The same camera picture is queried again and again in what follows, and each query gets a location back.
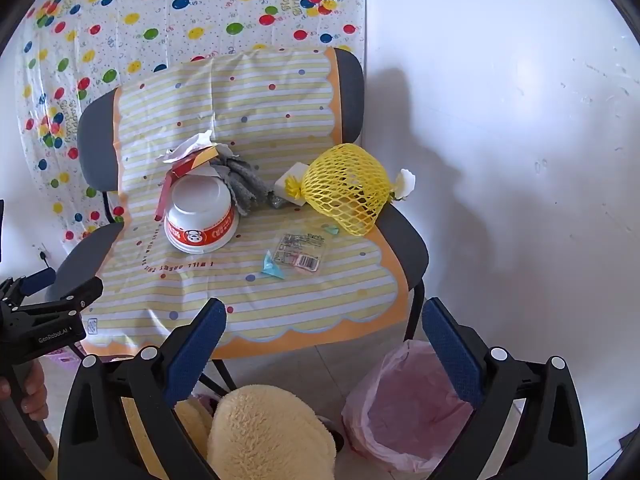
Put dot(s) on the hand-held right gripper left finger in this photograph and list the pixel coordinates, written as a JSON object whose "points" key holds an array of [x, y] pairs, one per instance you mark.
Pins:
{"points": [[200, 345]]}

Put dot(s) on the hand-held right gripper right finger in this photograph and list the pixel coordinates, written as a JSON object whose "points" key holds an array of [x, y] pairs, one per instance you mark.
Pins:
{"points": [[450, 355]]}

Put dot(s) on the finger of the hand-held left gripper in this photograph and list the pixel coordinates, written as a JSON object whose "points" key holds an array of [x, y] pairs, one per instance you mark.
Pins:
{"points": [[82, 292], [37, 280]]}

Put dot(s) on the trash bin with pink bag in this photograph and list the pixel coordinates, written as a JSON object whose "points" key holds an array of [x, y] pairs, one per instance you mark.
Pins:
{"points": [[400, 410]]}

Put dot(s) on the teal wrapper piece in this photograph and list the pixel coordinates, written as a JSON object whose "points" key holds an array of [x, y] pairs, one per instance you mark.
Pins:
{"points": [[272, 266]]}

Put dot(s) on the white red instant noodle bowl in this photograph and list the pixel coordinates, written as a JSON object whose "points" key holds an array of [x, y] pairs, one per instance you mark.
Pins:
{"points": [[200, 210]]}

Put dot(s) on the clear printed plastic wrapper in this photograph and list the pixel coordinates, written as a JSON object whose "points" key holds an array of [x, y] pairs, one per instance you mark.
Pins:
{"points": [[300, 252]]}

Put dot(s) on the red yellow carton box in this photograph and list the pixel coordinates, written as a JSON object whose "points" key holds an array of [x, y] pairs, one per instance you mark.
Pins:
{"points": [[192, 164]]}

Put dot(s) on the silver foil packet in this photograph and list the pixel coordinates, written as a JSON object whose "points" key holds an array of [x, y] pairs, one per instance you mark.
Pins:
{"points": [[245, 180]]}

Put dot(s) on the small teal wrapper scrap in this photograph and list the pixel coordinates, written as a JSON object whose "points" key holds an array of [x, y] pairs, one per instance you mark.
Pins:
{"points": [[331, 230]]}

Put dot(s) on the white tissue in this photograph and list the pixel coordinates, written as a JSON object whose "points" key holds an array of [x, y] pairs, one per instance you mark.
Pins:
{"points": [[192, 144]]}

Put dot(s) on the yellow foam fruit net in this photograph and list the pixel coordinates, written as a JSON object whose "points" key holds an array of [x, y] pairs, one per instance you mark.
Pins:
{"points": [[345, 180]]}

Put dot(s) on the person's left hand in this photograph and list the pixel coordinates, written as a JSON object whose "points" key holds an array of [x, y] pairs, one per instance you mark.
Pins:
{"points": [[32, 385]]}

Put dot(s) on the pink patterned mat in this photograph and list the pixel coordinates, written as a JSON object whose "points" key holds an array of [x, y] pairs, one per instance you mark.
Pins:
{"points": [[60, 357]]}

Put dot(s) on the person's yellow fleece pants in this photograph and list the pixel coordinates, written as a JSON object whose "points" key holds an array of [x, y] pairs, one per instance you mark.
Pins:
{"points": [[270, 435]]}

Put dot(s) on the grey padded chair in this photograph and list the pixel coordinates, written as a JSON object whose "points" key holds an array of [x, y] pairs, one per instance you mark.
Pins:
{"points": [[97, 135]]}

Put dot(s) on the yellow striped plastic cloth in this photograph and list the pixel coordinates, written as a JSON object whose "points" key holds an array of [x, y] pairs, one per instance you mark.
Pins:
{"points": [[260, 95]]}

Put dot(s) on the white wall socket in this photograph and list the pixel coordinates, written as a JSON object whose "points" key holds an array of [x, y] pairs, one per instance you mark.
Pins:
{"points": [[42, 255]]}

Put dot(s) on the polka dot wall sheet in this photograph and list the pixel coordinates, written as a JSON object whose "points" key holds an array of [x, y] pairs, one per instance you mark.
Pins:
{"points": [[150, 10]]}

